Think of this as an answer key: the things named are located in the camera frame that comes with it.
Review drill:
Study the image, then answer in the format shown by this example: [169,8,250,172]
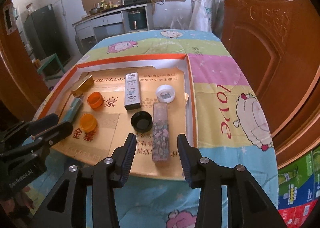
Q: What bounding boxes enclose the light orange bottle cap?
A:
[79,113,97,133]

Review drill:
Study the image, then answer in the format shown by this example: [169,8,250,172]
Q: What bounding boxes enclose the gold rectangular lighter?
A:
[71,75,94,97]

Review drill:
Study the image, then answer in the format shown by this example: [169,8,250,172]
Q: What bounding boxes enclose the white cartoon lighter box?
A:
[124,72,141,110]

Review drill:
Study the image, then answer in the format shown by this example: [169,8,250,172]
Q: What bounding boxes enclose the floral patterned clear box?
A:
[152,102,170,163]

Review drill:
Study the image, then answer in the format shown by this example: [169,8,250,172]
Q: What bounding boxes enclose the brown left door leaf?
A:
[1,0,49,121]

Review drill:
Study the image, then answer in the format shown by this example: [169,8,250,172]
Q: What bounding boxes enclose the teal lighter box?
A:
[60,97,82,123]

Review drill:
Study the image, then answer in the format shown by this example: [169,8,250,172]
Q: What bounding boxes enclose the green metal stool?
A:
[37,53,66,81]

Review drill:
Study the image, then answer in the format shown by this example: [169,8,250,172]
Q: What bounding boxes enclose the colourful cartoon bedsheet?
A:
[27,30,279,227]

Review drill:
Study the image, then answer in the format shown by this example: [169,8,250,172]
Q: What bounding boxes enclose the dark green cabinet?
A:
[23,4,71,65]

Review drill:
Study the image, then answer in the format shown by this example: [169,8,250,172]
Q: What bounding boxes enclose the black bottle cap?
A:
[130,111,153,133]

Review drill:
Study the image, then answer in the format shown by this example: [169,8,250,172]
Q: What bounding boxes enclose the white kitchen counter cabinet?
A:
[73,3,155,54]

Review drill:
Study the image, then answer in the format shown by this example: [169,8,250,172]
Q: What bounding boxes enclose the orange rimmed cardboard tray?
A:
[35,54,197,180]

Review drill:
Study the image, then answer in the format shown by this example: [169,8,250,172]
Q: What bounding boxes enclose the white bottle cap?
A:
[156,84,176,103]

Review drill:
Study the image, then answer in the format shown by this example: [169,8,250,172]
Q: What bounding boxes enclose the dark green air fryer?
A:
[128,9,147,30]

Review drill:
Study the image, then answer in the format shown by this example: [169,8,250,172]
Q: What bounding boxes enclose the brown wooden door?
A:
[222,0,319,168]

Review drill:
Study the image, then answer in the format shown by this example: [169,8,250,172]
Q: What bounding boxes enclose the white plastic sack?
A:
[189,0,213,32]

